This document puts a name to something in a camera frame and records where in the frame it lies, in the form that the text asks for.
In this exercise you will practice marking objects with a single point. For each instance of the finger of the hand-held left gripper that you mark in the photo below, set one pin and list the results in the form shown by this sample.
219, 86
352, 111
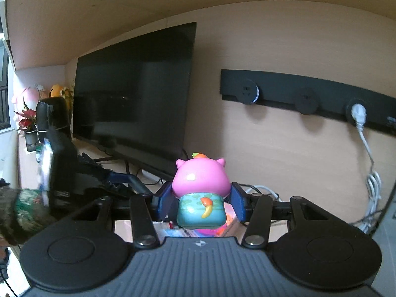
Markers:
102, 188
122, 178

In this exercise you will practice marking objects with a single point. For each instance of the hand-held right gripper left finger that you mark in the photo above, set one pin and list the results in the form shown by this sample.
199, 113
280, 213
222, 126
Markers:
165, 199

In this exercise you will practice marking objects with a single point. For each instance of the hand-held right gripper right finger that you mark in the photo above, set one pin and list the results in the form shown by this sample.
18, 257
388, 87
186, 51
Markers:
238, 202

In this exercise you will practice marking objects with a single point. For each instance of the pink pig toy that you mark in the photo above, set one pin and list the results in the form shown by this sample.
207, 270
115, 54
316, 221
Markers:
201, 182

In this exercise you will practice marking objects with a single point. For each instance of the cardboard box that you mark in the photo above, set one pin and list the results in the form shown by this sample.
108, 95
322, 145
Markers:
123, 228

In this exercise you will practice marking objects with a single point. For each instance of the wooden desktop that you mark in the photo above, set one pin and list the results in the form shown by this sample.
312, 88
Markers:
85, 148

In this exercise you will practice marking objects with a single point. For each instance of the red leaf potted plant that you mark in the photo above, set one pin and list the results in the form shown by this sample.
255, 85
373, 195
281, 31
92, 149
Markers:
27, 123

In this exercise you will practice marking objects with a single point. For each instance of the yellow plush toy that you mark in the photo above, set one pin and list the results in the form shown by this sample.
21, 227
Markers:
57, 94

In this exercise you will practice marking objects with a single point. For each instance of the pink plush toy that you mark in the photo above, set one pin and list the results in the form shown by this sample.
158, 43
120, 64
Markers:
27, 96

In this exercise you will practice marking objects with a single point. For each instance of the black flat screen television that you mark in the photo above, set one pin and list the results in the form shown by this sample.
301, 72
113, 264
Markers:
133, 92

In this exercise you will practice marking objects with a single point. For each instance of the grey box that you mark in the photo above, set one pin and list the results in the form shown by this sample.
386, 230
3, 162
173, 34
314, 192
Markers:
388, 253

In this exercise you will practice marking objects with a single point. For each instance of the window frame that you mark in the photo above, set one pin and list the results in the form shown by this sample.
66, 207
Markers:
4, 99

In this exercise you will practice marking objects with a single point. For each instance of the black wall socket rail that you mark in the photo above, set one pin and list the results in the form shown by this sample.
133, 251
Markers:
278, 83

